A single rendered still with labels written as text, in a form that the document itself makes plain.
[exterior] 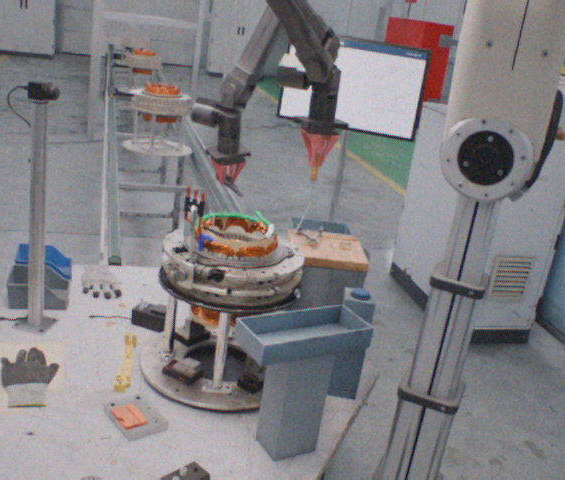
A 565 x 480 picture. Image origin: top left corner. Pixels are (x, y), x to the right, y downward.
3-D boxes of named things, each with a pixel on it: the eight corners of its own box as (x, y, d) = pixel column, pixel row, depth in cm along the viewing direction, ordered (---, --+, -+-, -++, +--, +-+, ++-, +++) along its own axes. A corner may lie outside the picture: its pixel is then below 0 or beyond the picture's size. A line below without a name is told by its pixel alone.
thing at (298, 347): (244, 474, 125) (263, 345, 116) (220, 442, 134) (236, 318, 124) (348, 447, 138) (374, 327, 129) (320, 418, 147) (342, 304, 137)
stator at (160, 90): (142, 115, 371) (145, 79, 365) (181, 119, 374) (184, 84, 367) (136, 121, 351) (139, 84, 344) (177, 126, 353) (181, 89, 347)
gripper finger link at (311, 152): (294, 162, 141) (300, 118, 138) (324, 162, 144) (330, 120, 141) (308, 170, 135) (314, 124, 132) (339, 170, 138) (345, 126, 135)
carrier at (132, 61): (108, 88, 551) (110, 52, 541) (139, 87, 584) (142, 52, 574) (142, 97, 535) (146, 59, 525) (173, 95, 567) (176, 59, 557)
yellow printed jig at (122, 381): (122, 343, 166) (122, 331, 164) (136, 344, 166) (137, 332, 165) (113, 392, 145) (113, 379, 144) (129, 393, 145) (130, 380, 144)
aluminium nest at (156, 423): (103, 410, 138) (103, 400, 137) (140, 399, 144) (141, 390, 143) (128, 441, 130) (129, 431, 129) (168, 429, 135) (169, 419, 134)
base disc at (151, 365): (142, 322, 175) (142, 319, 174) (285, 330, 182) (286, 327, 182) (135, 406, 139) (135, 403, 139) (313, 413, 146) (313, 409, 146)
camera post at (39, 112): (44, 323, 169) (49, 101, 150) (38, 328, 166) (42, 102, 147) (33, 320, 169) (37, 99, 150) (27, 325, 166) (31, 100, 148)
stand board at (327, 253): (286, 236, 180) (288, 228, 179) (355, 244, 182) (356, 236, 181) (291, 264, 161) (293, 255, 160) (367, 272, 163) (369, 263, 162)
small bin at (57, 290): (70, 290, 189) (71, 266, 187) (67, 311, 177) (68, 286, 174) (12, 288, 185) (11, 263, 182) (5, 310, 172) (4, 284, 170)
